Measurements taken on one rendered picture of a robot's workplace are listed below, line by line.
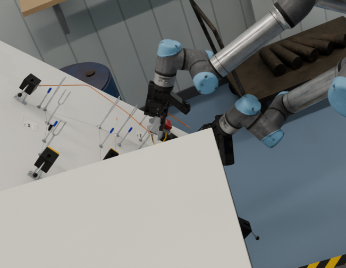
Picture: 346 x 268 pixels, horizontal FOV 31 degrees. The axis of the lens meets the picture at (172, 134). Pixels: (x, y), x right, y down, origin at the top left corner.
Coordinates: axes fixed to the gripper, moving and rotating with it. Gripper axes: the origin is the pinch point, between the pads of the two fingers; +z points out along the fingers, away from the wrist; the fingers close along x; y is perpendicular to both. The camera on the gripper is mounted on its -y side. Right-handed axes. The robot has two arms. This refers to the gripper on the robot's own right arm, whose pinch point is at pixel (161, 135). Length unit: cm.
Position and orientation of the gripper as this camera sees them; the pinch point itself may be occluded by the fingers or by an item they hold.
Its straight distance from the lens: 224.8
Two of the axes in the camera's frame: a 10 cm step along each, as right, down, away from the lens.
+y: -9.8, -1.8, 0.0
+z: -1.5, 8.7, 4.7
